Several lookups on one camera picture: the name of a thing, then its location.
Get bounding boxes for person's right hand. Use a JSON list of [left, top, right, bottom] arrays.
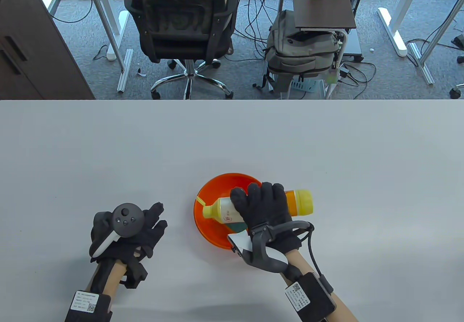
[[230, 182, 303, 253]]

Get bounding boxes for person's left hand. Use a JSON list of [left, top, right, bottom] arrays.
[[90, 202, 168, 264]]

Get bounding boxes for yellow orange dish soap bottle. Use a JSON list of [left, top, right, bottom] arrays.
[[196, 189, 314, 224]]

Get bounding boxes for green and yellow sponge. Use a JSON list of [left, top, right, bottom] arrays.
[[220, 222, 249, 234]]

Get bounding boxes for orange plastic bowl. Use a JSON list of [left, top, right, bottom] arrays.
[[194, 173, 263, 251]]

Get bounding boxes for black right forearm sensor box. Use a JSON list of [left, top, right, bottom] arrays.
[[285, 272, 337, 322]]

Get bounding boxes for person's left forearm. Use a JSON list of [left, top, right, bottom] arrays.
[[85, 259, 127, 301]]

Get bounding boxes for black left forearm sensor box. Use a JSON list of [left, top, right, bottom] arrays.
[[65, 290, 113, 322]]

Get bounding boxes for grey left hand controller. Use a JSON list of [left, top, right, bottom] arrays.
[[90, 203, 145, 259]]

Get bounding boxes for grey hand controller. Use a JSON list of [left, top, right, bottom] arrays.
[[227, 220, 315, 273], [90, 203, 145, 259]]

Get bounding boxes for grey right hand controller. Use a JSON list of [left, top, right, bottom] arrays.
[[227, 220, 315, 273]]

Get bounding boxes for grey backpack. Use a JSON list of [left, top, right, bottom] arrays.
[[263, 9, 341, 94]]

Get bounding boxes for black mesh office chair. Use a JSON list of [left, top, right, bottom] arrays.
[[124, 0, 240, 100]]

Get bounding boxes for dark brown side table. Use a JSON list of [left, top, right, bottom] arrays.
[[291, 0, 357, 99]]

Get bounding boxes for dark brown cabinet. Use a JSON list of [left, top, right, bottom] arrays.
[[0, 0, 95, 100]]

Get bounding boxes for black chair caster base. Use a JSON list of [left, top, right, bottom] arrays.
[[449, 34, 464, 99]]

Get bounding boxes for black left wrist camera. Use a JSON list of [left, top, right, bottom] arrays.
[[121, 259, 148, 289]]

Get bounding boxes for black sensor cable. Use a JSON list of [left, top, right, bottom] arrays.
[[306, 224, 334, 293]]

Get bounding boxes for black power adapter with cables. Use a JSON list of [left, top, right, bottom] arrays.
[[337, 61, 377, 87]]

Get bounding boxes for aluminium rail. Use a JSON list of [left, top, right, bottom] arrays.
[[408, 0, 464, 85], [117, 49, 134, 93]]

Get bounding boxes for bundle of black cables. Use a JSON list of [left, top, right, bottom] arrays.
[[236, 0, 283, 61]]

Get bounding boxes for white desk leg frame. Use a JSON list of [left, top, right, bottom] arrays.
[[83, 0, 132, 73], [377, 0, 428, 58]]

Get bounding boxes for black floor cables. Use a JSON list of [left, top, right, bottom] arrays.
[[404, 8, 464, 67]]

